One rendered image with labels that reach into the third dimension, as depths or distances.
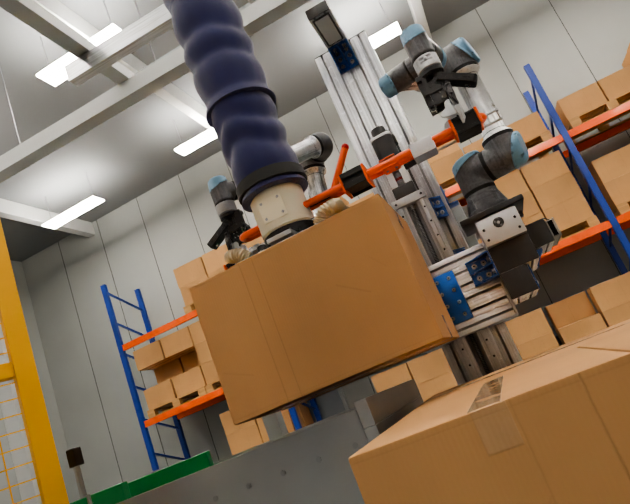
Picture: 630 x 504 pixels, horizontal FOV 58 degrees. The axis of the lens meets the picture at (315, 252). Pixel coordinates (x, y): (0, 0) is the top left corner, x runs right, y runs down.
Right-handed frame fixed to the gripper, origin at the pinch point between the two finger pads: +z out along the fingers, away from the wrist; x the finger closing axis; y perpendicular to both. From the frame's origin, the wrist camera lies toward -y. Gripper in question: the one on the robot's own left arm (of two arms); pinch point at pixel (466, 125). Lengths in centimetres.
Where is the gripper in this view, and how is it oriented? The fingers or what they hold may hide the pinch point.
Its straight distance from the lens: 172.3
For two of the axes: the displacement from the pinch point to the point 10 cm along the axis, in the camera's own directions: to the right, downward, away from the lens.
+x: -3.3, -1.5, -9.3
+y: -8.8, 4.2, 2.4
